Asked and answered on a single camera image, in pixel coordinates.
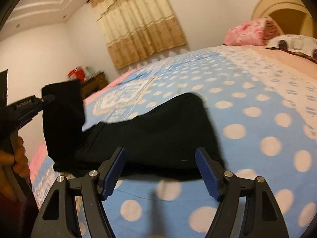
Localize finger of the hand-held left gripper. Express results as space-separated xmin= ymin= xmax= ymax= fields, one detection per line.
xmin=7 ymin=94 xmax=56 ymax=116
xmin=13 ymin=108 xmax=44 ymax=130

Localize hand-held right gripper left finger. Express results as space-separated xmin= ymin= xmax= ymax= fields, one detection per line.
xmin=31 ymin=147 xmax=126 ymax=238

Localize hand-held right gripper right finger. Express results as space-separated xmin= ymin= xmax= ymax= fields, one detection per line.
xmin=195 ymin=147 xmax=289 ymax=238

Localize black pants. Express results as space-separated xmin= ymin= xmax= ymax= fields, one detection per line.
xmin=41 ymin=79 xmax=224 ymax=179

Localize person's left hand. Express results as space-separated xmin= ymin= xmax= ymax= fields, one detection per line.
xmin=0 ymin=136 xmax=31 ymax=199

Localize red gift bag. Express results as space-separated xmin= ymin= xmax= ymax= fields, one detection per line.
xmin=68 ymin=67 xmax=86 ymax=82

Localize bed with blue pink bedspread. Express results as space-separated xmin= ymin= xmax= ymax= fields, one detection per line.
xmin=28 ymin=45 xmax=317 ymax=238

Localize brown wooden desk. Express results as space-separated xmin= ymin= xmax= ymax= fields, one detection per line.
xmin=80 ymin=71 xmax=109 ymax=100

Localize beige patterned curtain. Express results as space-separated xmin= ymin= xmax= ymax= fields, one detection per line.
xmin=88 ymin=0 xmax=187 ymax=70

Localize pink floral folded blanket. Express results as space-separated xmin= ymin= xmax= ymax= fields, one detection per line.
xmin=223 ymin=17 xmax=284 ymax=46

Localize white pillow with dark circles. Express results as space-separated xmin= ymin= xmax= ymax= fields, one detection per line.
xmin=265 ymin=34 xmax=317 ymax=62

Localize cream wooden headboard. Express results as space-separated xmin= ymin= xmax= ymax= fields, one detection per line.
xmin=251 ymin=0 xmax=314 ymax=36

